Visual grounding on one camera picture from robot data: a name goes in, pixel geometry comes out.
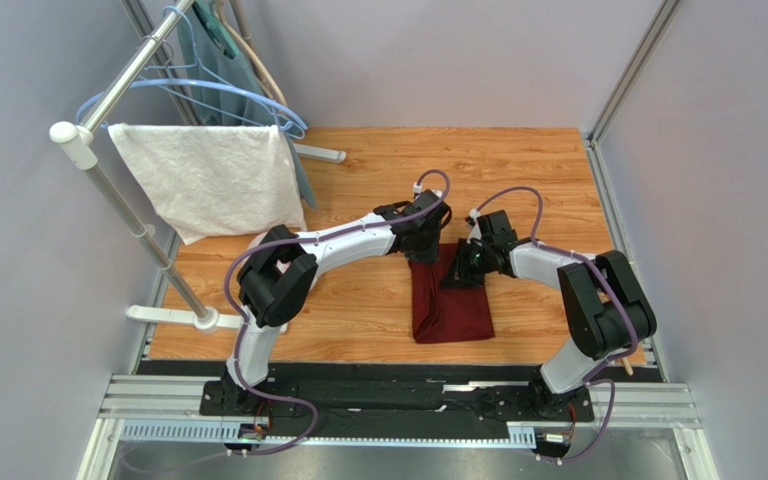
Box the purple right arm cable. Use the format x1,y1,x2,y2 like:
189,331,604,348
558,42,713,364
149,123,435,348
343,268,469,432
467,186,642,465

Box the dark red cloth napkin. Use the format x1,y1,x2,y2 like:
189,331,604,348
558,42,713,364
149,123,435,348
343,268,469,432
408,243,495,344

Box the aluminium frame rail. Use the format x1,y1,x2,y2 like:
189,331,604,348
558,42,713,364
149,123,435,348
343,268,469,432
78,361,718,479

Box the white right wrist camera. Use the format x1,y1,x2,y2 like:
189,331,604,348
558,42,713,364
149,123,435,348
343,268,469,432
465,208,481,241

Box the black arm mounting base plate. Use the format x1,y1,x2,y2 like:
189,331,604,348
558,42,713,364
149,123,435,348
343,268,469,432
136,360,658,442

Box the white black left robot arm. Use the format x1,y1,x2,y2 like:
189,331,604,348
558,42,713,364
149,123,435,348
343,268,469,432
222,190,451,413

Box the metal clothes drying rack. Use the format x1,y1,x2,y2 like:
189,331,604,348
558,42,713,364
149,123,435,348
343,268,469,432
49,1,346,333

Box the beige wooden hanger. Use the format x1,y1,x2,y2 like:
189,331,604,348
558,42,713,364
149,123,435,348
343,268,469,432
213,0,288,106

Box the blue wire hanger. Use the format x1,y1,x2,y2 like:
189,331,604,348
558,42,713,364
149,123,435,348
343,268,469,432
75,5,310,142

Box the teal garment on hanger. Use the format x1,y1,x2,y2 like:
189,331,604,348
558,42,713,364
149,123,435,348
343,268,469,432
176,0,319,211

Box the wooden handled fork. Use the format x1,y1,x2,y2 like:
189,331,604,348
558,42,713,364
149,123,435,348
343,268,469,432
619,357,634,376

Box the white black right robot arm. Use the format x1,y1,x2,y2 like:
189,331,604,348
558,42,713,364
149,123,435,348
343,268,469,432
441,210,657,418

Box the white towel on rack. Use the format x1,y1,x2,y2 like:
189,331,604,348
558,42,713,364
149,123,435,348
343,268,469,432
108,123,306,245

